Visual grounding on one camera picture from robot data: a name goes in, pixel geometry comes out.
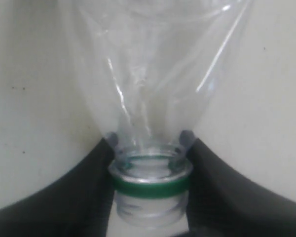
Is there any clear plastic bottle green label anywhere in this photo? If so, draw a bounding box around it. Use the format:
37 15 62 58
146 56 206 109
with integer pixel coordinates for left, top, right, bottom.
59 0 253 228

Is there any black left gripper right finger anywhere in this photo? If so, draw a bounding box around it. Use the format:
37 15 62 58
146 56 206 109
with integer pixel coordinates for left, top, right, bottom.
184 137 296 237

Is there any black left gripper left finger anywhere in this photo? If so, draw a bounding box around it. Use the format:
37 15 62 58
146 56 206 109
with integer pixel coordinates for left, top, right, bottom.
0 140 114 237

